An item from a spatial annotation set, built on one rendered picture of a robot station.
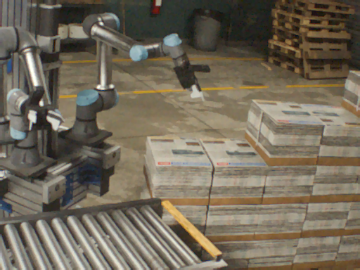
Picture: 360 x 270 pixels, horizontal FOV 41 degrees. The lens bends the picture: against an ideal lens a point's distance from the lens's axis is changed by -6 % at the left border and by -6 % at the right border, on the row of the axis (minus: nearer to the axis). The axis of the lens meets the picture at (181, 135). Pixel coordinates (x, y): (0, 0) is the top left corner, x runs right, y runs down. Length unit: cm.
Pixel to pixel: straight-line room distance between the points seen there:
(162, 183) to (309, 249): 102
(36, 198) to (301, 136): 135
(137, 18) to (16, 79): 706
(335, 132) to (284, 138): 30
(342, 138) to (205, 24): 693
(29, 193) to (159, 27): 756
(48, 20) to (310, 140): 145
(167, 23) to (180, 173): 741
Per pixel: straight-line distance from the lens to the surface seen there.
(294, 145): 262
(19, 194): 246
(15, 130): 203
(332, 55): 906
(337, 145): 275
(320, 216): 292
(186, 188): 254
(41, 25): 247
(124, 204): 213
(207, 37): 951
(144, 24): 955
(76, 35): 841
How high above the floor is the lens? 184
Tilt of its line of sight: 21 degrees down
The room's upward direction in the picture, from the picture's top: 7 degrees clockwise
